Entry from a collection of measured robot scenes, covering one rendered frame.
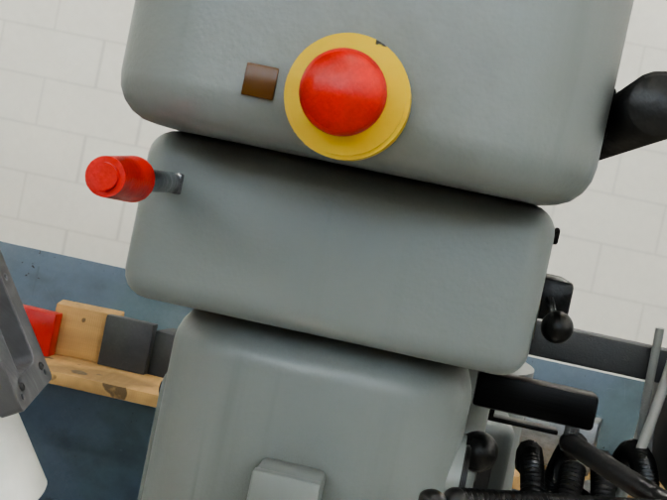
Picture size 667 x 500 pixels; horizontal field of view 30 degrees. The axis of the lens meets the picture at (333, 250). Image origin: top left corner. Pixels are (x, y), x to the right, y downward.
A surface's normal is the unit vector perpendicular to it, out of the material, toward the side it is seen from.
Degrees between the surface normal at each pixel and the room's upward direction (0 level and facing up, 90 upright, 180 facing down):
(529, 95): 90
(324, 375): 83
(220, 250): 90
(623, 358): 90
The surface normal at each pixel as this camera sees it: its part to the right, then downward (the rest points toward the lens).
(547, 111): 0.38, 0.13
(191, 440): -0.54, -0.07
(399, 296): -0.09, 0.04
